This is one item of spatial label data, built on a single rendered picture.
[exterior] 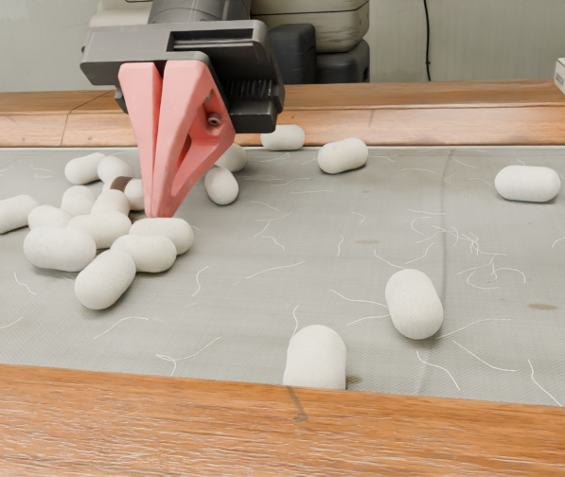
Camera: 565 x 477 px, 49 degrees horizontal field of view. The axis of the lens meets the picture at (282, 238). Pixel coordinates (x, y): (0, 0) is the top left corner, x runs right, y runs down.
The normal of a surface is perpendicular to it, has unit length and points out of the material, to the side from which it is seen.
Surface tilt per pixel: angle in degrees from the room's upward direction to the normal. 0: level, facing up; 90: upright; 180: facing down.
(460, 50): 90
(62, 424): 0
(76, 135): 45
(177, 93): 62
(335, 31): 90
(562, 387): 0
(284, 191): 0
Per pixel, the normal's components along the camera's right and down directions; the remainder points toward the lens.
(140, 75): -0.21, -0.04
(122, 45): -0.18, -0.40
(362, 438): -0.07, -0.90
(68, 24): -0.24, 0.42
